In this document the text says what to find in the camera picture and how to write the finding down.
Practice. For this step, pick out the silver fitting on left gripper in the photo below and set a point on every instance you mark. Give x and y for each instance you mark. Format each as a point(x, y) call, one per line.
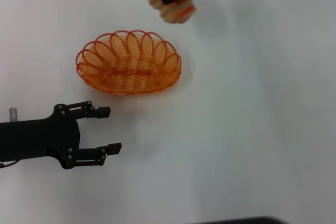
point(13, 115)

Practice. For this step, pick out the dark rounded robot base edge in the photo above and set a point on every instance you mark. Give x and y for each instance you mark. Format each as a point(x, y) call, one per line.
point(244, 221)

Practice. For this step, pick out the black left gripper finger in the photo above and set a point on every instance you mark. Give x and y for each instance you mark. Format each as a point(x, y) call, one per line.
point(92, 111)
point(99, 153)

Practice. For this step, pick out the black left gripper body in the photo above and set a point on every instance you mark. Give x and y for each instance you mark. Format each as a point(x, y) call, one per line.
point(39, 137)

